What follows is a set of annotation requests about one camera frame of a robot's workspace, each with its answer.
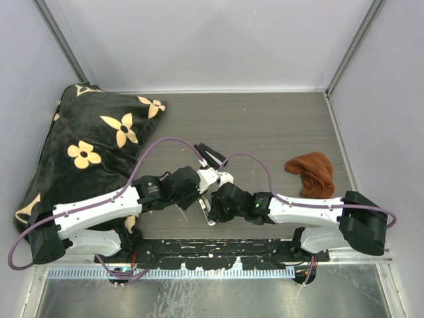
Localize black stapler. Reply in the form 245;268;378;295
194;142;226;170

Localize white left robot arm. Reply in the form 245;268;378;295
28;166;221;265

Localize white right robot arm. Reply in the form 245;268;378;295
208;181;388;261

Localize orange brown cloth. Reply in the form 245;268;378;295
285;152;335;199

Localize black floral cushion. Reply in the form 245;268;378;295
15;83;167;250

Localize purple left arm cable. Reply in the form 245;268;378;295
8;137;206;271

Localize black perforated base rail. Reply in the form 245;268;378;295
101;238;311;270

